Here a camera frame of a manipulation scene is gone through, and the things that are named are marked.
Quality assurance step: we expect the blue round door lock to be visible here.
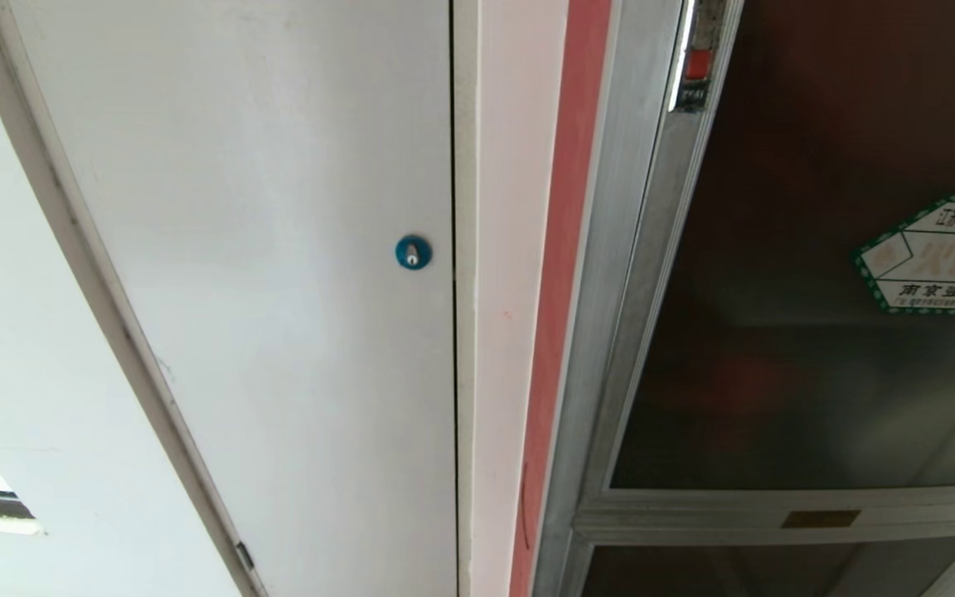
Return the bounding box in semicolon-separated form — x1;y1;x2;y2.
395;235;434;271

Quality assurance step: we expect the white utility door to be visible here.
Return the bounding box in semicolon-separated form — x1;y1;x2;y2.
7;0;458;597

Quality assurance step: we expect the aluminium fire hydrant cabinet door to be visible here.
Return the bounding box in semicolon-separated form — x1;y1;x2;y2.
532;0;955;597

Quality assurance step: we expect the red cabinet door latch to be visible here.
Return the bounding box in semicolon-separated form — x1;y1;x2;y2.
669;0;728;114

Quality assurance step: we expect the green bordered white sticker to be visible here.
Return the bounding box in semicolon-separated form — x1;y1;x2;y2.
851;194;955;316

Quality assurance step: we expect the red cabinet frame strip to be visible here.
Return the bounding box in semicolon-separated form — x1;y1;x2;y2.
508;0;613;597

